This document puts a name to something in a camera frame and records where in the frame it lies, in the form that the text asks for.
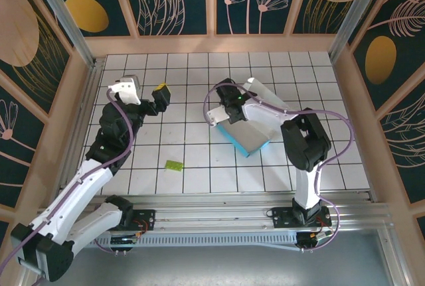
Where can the teal and white paper box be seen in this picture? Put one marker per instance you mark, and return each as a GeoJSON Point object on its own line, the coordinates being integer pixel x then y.
{"type": "Point", "coordinates": [249, 136]}

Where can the green toy brick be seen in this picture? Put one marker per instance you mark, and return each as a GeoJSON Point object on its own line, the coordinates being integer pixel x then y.
{"type": "Point", "coordinates": [174, 165]}

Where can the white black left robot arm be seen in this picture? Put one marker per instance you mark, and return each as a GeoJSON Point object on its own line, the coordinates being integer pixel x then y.
{"type": "Point", "coordinates": [83, 180]}

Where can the black controller board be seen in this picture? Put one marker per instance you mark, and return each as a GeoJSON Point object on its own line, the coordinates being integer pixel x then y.
{"type": "Point", "coordinates": [312, 239]}
{"type": "Point", "coordinates": [123, 241]}

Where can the grey metal sheet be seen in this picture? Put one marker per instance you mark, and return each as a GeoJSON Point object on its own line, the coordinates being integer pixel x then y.
{"type": "Point", "coordinates": [212, 266]}

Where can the aluminium side rail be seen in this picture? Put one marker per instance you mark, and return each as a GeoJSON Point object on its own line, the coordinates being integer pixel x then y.
{"type": "Point", "coordinates": [78, 126]}

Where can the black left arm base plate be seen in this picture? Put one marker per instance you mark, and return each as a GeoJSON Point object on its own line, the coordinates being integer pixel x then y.
{"type": "Point", "coordinates": [146, 216]}

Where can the aluminium rail frame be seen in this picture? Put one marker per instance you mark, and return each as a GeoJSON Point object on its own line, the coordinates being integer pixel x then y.
{"type": "Point", "coordinates": [212, 214]}

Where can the aluminium corner post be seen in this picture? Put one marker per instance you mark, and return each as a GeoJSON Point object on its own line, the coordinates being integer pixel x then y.
{"type": "Point", "coordinates": [63, 17]}
{"type": "Point", "coordinates": [358, 10]}

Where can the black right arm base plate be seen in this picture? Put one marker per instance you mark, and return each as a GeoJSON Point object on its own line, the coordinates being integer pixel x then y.
{"type": "Point", "coordinates": [282, 216]}

